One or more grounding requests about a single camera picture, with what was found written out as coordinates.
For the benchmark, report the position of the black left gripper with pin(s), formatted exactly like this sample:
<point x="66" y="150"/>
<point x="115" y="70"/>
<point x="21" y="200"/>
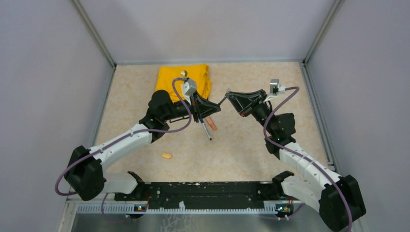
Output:
<point x="205" y="108"/>

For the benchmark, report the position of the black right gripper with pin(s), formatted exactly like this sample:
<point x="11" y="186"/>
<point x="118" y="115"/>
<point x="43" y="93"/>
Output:
<point x="242" y="102"/>

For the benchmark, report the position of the orange highlighter pen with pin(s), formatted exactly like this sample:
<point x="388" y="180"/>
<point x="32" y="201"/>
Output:
<point x="211" y="123"/>

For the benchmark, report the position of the thin black pen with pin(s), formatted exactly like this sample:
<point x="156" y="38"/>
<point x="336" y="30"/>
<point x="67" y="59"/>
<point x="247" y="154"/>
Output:
<point x="221" y="102"/>

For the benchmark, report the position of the white marker pen black tip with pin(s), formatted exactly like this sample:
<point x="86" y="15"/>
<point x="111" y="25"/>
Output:
<point x="206" y="130"/>

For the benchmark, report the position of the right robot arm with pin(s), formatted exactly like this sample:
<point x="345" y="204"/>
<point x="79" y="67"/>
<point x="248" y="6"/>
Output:
<point x="336" y="198"/>

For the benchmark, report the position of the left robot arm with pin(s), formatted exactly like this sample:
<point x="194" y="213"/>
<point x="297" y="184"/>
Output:
<point x="87" y="173"/>

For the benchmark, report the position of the orange highlighter cap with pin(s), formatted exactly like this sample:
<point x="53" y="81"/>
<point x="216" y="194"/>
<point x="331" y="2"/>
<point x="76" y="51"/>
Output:
<point x="166" y="155"/>

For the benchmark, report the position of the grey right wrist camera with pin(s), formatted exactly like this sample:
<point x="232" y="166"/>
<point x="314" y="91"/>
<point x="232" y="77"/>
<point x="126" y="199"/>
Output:
<point x="275" y="89"/>

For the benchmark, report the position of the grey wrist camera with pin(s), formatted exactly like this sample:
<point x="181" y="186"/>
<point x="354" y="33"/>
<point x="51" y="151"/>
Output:
<point x="275" y="89"/>
<point x="188" y="88"/>

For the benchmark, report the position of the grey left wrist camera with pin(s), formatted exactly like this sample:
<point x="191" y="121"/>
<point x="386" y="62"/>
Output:
<point x="188" y="88"/>

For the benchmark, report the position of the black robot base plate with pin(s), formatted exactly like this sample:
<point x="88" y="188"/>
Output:
<point x="241" y="197"/>

